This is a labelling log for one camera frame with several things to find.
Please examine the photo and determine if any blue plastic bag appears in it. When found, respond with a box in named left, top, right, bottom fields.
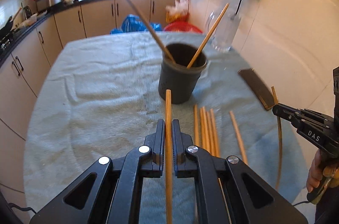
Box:
left=110, top=14, right=148, bottom=35

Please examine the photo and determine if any red plastic basket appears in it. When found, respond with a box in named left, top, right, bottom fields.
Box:
left=164, top=21, right=203, bottom=33

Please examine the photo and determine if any person's right hand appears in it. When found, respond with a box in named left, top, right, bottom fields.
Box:
left=306, top=150, right=338, bottom=192

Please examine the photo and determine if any black wok pan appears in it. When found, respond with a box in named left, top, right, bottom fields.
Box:
left=0, top=7, right=22, bottom=40

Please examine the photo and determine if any dark grey utensil holder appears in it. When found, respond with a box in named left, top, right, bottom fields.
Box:
left=158, top=43, right=208, bottom=104

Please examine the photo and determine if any clear glass mug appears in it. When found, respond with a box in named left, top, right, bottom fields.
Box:
left=210, top=4, right=241, bottom=52

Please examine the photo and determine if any light chopstick in holder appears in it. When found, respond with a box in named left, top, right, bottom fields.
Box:
left=186, top=3, right=229, bottom=69

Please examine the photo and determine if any dark chopstick in holder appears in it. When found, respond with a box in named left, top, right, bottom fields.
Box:
left=127, top=0, right=176, bottom=63

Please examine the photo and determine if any black smartphone in case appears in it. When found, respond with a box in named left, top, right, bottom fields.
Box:
left=238, top=68, right=275, bottom=111

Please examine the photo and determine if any light green table cloth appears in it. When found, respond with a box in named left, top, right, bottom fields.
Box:
left=24, top=32, right=307, bottom=210

